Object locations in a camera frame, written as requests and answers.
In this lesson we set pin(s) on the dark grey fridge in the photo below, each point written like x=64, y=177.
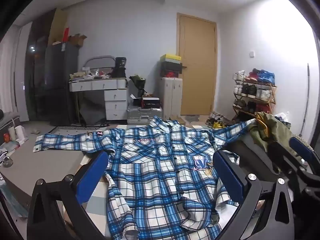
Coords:
x=60, y=80

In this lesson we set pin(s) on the red paper bag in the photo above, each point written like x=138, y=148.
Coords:
x=66, y=33

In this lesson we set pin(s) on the tan wooden door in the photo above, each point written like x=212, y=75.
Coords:
x=197, y=67

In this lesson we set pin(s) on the white bin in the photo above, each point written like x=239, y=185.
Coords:
x=20, y=133

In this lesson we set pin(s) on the yellow shoe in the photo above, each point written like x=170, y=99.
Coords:
x=218, y=125

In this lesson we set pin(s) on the dark wrapped flower bouquet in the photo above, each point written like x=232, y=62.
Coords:
x=137, y=82

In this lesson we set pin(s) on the dark wardrobe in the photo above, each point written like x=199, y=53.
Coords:
x=40, y=67

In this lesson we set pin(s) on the desk clutter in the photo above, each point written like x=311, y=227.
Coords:
x=85, y=76

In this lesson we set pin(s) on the open black box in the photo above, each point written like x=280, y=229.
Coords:
x=136, y=100

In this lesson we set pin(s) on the white curtain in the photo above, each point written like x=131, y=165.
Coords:
x=15, y=75

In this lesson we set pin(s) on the white plastic bag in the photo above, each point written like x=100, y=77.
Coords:
x=283, y=118

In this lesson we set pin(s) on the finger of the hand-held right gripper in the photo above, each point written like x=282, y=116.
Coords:
x=301, y=151

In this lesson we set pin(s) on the white grey sneakers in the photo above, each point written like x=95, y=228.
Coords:
x=212, y=117

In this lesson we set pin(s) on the checkered blanket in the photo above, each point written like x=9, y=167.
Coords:
x=98, y=197

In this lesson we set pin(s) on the black box with red print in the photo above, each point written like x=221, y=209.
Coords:
x=150, y=103

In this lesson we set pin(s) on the white desk with drawers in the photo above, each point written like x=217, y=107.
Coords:
x=115, y=100

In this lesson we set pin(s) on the white cabinet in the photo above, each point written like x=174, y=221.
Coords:
x=171, y=97

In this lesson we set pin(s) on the silver suitcase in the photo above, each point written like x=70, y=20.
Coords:
x=143, y=115

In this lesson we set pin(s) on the black coffee machine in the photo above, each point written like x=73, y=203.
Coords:
x=118, y=67

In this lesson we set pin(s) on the wooden shoe rack with shoes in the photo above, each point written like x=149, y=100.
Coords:
x=252, y=80

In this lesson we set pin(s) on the yellow wooden hanger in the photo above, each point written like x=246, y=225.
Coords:
x=263, y=126

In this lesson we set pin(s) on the olive green jacket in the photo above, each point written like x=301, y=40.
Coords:
x=275, y=130

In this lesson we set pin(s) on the black red shoe box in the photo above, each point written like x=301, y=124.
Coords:
x=172, y=74

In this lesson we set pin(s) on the yellow shoe box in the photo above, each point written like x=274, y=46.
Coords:
x=170, y=58

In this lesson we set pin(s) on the grey bed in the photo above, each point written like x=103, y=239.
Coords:
x=50, y=160

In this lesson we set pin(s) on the blue white plaid shirt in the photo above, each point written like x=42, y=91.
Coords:
x=155, y=180

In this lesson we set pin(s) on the arched mirror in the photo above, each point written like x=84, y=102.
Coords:
x=98, y=62

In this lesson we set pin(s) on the open cardboard box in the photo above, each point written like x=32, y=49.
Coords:
x=77, y=40

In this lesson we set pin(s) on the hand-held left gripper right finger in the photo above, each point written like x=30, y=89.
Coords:
x=228, y=177

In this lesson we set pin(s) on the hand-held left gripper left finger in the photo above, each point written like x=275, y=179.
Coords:
x=92, y=175

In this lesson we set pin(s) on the grey slipper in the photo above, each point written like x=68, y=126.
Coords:
x=35, y=131

